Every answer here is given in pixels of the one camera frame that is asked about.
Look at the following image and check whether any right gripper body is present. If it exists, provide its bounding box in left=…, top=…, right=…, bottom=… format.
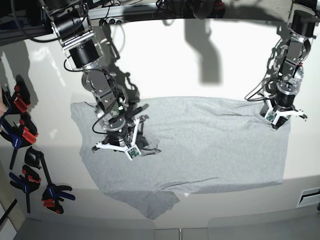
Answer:
left=91, top=115, right=149, bottom=153

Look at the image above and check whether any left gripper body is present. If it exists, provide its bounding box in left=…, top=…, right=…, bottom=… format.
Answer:
left=261, top=83, right=308, bottom=129

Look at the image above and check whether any grey T-shirt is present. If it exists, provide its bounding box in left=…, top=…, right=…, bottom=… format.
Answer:
left=70, top=97, right=291, bottom=220

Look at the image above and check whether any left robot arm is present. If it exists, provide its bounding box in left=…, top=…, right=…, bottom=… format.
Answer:
left=260, top=0, right=320, bottom=130

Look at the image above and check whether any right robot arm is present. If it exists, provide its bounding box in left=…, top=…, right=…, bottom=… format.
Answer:
left=40, top=0, right=156, bottom=160

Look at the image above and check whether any long black bar clamp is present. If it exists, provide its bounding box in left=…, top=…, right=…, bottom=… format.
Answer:
left=24, top=146, right=76, bottom=215

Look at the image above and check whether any blue bar clamp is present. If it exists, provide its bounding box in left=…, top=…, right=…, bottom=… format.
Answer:
left=0, top=74, right=31, bottom=124
left=0, top=112, right=38, bottom=170

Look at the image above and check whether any lower left blue clamp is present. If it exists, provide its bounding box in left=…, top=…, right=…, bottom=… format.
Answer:
left=9, top=164, right=42, bottom=214

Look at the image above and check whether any top blue bar clamp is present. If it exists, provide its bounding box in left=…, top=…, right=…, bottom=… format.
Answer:
left=0, top=74, right=31, bottom=124

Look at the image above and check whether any black power strip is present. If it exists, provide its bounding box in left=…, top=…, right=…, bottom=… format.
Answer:
left=98, top=17, right=123, bottom=26

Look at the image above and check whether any black strip at edge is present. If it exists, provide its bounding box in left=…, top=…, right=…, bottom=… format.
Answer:
left=0, top=199, right=18, bottom=225

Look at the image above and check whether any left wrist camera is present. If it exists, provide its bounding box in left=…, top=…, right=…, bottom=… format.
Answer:
left=264, top=109, right=277, bottom=124

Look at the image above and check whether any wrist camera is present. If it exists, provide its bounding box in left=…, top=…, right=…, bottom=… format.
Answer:
left=125, top=145, right=141, bottom=161
left=264, top=109, right=277, bottom=124

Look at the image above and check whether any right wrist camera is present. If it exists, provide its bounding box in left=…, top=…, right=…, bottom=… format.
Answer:
left=125, top=145, right=141, bottom=161

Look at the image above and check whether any aluminium frame rail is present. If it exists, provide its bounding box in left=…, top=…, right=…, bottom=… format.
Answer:
left=0, top=2, right=157, bottom=46

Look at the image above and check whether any black cable bundle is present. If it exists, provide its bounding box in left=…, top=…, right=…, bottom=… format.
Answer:
left=152, top=0, right=181, bottom=16

